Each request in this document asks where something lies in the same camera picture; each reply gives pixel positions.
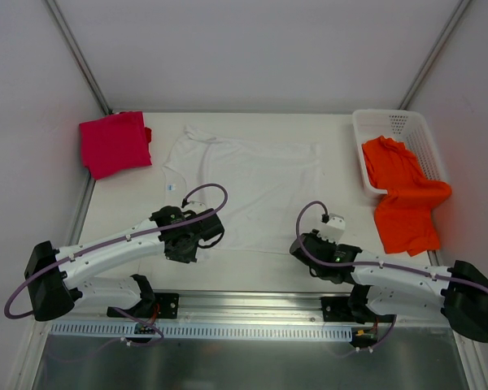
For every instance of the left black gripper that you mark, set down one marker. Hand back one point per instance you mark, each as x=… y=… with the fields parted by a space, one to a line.
x=211 y=227

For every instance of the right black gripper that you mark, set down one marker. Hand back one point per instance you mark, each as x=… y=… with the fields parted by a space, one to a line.
x=303 y=249

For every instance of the white t-shirt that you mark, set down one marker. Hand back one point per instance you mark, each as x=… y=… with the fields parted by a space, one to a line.
x=264 y=185

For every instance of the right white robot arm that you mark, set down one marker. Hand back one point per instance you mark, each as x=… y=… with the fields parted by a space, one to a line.
x=383 y=290

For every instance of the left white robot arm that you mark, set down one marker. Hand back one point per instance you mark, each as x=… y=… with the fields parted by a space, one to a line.
x=61 y=280

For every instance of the orange t-shirt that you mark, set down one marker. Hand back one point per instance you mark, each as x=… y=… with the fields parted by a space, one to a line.
x=404 y=215

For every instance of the folded magenta t-shirt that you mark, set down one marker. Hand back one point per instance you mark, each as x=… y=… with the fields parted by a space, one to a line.
x=115 y=143

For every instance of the white plastic basket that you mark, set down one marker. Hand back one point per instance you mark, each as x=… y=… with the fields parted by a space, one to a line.
x=408 y=127

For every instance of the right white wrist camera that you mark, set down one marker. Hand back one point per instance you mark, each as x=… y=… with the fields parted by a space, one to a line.
x=331 y=228

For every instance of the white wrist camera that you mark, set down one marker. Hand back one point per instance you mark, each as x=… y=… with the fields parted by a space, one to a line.
x=331 y=228
x=188 y=205

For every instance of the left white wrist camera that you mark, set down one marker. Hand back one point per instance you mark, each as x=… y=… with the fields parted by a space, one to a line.
x=188 y=205

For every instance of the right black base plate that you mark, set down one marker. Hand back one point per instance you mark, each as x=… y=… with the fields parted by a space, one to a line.
x=336 y=309

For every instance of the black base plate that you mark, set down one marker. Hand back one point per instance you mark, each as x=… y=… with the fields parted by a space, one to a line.
x=336 y=309
x=155 y=305

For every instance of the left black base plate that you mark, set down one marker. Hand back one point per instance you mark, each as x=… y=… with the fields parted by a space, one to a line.
x=155 y=305

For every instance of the aluminium mounting rail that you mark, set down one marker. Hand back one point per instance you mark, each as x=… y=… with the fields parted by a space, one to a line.
x=194 y=306

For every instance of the white slotted cable duct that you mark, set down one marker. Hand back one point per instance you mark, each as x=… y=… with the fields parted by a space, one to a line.
x=204 y=331

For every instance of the left metal frame post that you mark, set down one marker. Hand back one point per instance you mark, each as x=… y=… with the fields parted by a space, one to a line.
x=56 y=14

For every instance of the metal frame post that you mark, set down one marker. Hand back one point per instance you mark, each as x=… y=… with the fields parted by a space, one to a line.
x=447 y=32
x=56 y=14

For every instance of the right metal frame post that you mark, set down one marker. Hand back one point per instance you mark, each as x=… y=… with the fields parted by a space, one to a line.
x=447 y=32

